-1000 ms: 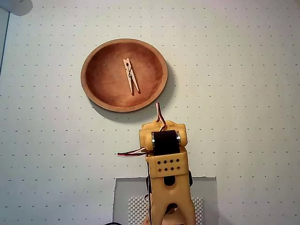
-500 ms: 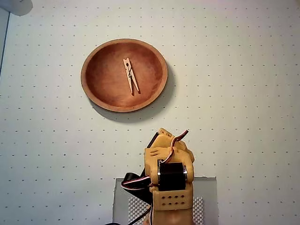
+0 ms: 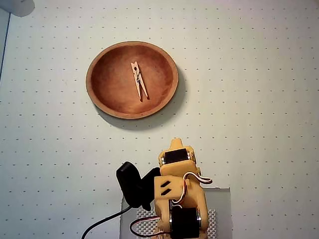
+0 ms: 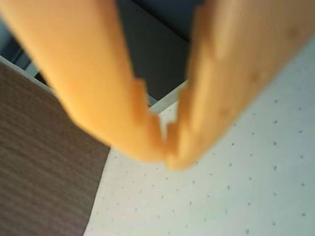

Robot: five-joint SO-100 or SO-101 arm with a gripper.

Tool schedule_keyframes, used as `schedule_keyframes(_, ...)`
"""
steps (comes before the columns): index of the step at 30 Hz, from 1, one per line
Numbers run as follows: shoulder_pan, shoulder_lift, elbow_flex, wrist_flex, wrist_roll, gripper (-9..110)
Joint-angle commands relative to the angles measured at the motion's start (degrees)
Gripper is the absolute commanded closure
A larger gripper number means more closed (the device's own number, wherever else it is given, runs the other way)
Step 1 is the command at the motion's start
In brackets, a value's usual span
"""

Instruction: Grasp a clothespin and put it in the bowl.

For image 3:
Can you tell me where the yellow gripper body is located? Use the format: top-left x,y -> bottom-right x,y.
158,138 -> 200,175

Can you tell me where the grey base plate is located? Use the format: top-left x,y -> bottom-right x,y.
120,187 -> 231,239

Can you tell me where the brown wooden bowl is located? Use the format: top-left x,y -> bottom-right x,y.
86,40 -> 179,120

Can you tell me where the black camera cable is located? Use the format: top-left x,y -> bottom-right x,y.
81,205 -> 133,239

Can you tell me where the white checkered anti-slip mat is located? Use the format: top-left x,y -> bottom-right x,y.
136,208 -> 216,239

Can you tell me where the arm servo wire bundle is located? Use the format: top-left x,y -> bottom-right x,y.
130,216 -> 172,237

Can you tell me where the gripper servo wire bundle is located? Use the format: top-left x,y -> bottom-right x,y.
171,172 -> 213,207

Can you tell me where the wooden clothespin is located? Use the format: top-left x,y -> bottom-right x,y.
131,59 -> 151,103

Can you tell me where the white cylinder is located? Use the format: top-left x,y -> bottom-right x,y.
0,0 -> 35,18

